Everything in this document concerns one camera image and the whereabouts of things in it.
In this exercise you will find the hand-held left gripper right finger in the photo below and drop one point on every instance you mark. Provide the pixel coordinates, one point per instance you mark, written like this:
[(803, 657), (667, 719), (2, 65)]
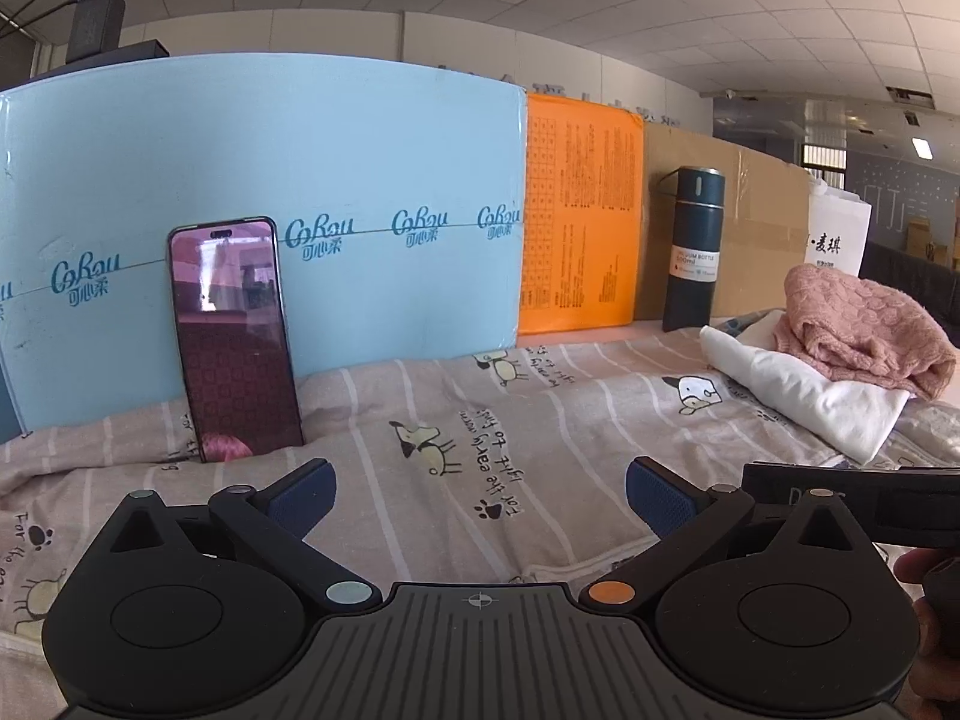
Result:
[(654, 496)]

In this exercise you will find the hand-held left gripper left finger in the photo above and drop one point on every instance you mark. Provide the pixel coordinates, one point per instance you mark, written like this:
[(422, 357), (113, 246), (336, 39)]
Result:
[(307, 495)]

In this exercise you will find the person's right hand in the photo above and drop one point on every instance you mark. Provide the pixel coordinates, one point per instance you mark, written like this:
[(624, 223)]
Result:
[(937, 615)]

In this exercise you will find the white garment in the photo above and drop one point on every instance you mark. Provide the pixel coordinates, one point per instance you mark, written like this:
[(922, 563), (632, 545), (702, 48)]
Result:
[(810, 397)]

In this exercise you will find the patterned grey bed sheet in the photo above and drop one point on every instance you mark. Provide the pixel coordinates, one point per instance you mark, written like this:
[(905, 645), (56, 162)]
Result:
[(465, 510)]

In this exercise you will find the smartphone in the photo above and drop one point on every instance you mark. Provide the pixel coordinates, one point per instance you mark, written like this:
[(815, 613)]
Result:
[(232, 345)]

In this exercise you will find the pink knitted garment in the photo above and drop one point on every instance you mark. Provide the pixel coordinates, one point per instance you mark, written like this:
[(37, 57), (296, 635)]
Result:
[(862, 322)]

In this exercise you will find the dark blue thermos bottle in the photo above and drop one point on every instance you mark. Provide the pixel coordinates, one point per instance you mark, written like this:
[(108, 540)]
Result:
[(694, 255)]

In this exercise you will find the stack of cardboard boxes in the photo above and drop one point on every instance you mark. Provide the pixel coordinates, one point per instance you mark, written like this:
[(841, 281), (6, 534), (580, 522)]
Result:
[(930, 240)]

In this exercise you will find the white paper bag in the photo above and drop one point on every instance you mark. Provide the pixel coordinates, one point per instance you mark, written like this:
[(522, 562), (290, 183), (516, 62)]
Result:
[(838, 232)]

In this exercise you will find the orange printed box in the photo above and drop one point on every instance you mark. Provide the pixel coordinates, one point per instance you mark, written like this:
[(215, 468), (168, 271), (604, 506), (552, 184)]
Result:
[(577, 225)]

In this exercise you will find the brown cardboard box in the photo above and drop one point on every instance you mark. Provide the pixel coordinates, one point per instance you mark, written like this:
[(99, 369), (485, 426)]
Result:
[(757, 225)]

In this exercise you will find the large light blue carton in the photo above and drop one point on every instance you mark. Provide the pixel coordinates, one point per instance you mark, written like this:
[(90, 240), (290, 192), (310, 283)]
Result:
[(337, 165)]

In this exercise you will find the black flat box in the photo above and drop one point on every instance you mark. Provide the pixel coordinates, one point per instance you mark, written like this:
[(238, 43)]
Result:
[(112, 56)]

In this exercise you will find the black power adapter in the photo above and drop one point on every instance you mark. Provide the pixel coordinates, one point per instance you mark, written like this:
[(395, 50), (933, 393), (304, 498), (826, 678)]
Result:
[(96, 19)]

